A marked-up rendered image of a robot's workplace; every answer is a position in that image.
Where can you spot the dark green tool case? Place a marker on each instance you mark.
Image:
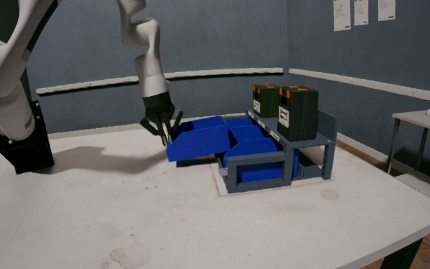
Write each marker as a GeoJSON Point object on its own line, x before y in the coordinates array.
{"type": "Point", "coordinates": [265, 100]}

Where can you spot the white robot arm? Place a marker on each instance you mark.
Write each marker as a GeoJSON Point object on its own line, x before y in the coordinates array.
{"type": "Point", "coordinates": [16, 118]}

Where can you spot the black tool case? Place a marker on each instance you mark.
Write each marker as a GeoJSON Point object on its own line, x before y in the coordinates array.
{"type": "Point", "coordinates": [297, 113]}

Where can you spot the grey metal shelf rack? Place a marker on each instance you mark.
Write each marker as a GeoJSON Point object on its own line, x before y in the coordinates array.
{"type": "Point", "coordinates": [326, 133]}

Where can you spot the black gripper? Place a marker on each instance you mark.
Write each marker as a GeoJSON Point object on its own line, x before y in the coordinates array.
{"type": "Point", "coordinates": [159, 109]}

